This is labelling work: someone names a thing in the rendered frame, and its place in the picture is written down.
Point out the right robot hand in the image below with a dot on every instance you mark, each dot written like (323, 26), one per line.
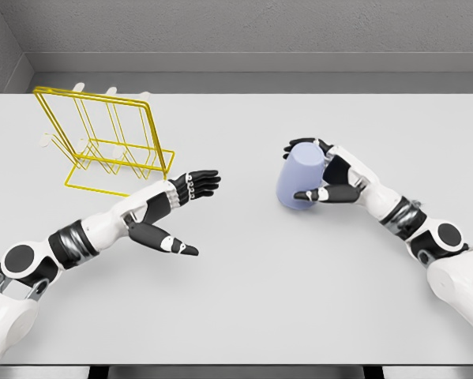
(348, 173)

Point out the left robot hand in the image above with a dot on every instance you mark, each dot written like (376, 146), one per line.
(157, 205)

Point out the pale blue cup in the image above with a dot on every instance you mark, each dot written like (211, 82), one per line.
(301, 177)

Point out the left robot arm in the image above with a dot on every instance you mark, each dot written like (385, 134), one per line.
(31, 272)

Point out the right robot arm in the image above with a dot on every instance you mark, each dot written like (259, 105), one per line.
(437, 248)

